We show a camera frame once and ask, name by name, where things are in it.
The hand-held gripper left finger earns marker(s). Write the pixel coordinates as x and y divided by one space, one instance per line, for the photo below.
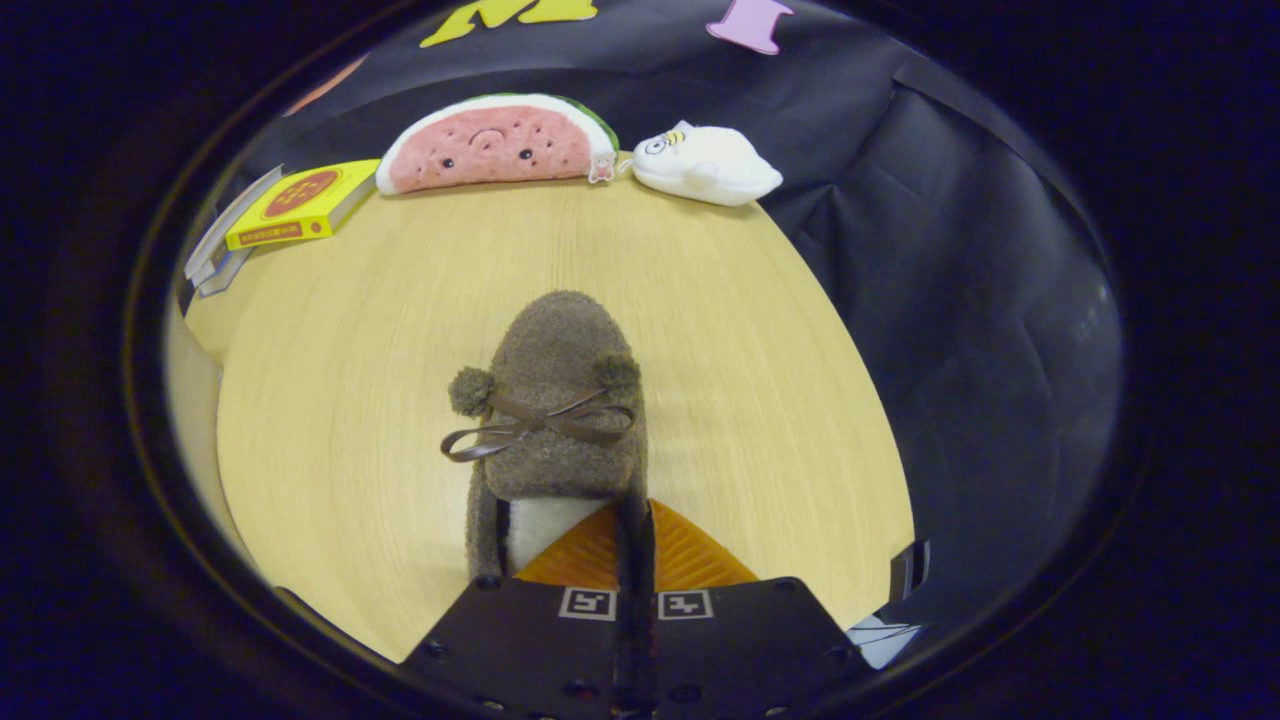
530 650

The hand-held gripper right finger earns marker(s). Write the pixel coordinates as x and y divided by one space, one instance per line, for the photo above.
750 650

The brown fuzzy slipper shoe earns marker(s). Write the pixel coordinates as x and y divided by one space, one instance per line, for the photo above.
555 350

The black backdrop cloth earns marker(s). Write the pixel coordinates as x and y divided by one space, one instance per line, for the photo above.
980 350

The grey cover book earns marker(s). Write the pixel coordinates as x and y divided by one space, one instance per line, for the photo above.
222 275

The white plush toy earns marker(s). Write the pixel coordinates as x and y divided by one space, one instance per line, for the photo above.
705 165

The small pink bear charm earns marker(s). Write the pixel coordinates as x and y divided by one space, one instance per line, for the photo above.
602 167

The yellow book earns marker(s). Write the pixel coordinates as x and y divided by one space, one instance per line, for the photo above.
300 205

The watermelon slice plush toy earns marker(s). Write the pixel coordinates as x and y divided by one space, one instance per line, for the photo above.
490 145

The black table bracket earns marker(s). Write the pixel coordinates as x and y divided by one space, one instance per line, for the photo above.
908 570

